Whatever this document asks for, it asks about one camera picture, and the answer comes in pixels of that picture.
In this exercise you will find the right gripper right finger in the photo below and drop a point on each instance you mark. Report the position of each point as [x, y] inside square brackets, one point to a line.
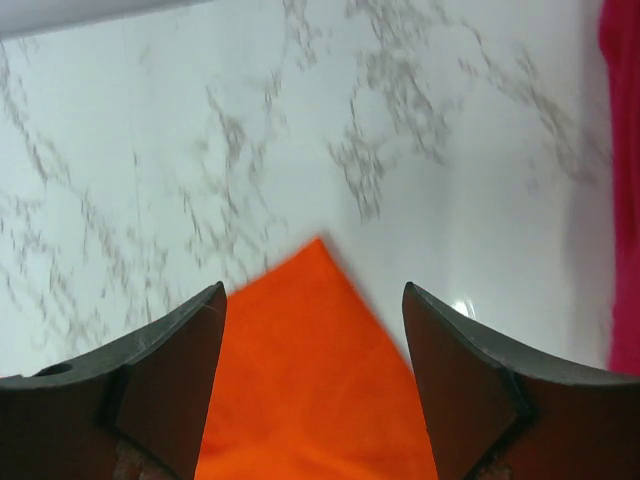
[496, 408]

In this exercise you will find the folded magenta t-shirt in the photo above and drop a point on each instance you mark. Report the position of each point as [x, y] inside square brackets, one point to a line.
[619, 43]

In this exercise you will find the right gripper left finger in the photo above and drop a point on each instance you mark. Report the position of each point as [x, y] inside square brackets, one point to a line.
[134, 408]

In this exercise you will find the orange t-shirt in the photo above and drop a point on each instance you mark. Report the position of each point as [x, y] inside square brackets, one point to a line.
[310, 386]

